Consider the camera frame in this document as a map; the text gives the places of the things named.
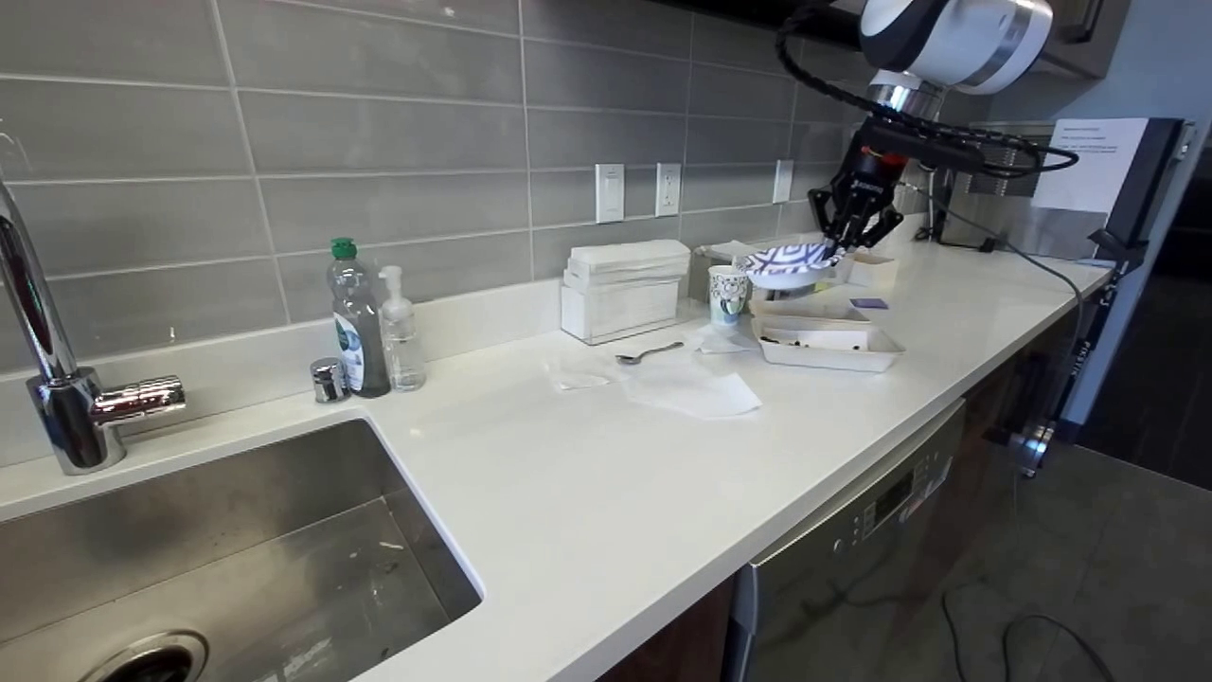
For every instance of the white light switch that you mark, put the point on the white light switch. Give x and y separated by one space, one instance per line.
609 191

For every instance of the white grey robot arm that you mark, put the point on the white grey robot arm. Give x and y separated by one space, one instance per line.
970 47

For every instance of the patterned paper cup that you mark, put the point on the patterned paper cup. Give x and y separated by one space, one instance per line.
729 298

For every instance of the clear dish soap bottle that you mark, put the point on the clear dish soap bottle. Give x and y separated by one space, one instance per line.
357 321

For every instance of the white napkin dispenser box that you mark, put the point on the white napkin dispenser box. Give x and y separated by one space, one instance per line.
624 288

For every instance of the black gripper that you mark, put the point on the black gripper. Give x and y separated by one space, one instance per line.
859 204

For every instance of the white wall outlet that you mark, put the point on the white wall outlet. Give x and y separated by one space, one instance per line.
780 178
668 187

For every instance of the white paper sign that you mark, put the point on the white paper sign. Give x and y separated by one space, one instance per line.
1104 150

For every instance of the clear hand soap dispenser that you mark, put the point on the clear hand soap dispenser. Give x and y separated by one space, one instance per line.
399 336

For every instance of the white and black patterned bowl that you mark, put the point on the white and black patterned bowl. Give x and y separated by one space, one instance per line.
788 265

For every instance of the metal spoon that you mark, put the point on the metal spoon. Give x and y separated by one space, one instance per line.
636 359

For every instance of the stainless steel sink basin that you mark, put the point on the stainless steel sink basin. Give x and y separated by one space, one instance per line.
308 558

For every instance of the white right wall outlet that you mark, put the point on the white right wall outlet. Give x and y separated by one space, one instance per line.
780 178

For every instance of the chrome sink faucet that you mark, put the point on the chrome sink faucet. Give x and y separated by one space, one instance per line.
77 412

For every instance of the stainless steel dishwasher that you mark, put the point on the stainless steel dishwasher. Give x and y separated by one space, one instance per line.
826 596

